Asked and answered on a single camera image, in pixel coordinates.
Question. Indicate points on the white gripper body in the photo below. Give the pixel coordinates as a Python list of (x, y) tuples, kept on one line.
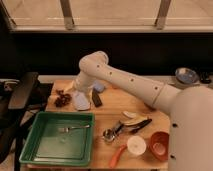
[(76, 86)]

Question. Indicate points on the metal measuring cup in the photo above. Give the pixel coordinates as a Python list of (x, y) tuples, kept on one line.
[(109, 135)]

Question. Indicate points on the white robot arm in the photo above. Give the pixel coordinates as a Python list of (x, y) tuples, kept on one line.
[(190, 110)]

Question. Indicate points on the green plastic tray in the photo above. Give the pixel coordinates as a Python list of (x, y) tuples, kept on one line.
[(46, 146)]

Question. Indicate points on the dark object on ledge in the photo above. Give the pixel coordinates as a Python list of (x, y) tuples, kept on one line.
[(205, 78)]

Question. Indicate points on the black handled utensil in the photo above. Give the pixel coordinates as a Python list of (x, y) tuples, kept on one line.
[(142, 125)]

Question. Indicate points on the blue sponge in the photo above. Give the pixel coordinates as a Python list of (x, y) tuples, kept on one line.
[(99, 87)]

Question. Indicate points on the silver fork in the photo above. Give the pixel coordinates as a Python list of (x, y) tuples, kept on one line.
[(67, 129)]

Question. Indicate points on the orange red bowl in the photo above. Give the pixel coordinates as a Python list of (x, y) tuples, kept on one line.
[(158, 145)]

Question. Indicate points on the black chair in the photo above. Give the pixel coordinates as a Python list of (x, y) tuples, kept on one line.
[(26, 95)]

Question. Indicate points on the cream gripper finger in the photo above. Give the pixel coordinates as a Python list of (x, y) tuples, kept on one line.
[(68, 88)]

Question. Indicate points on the black rectangular block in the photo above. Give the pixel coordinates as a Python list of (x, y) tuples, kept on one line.
[(96, 99)]

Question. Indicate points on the white paper cup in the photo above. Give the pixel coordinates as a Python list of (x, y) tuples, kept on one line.
[(136, 145)]

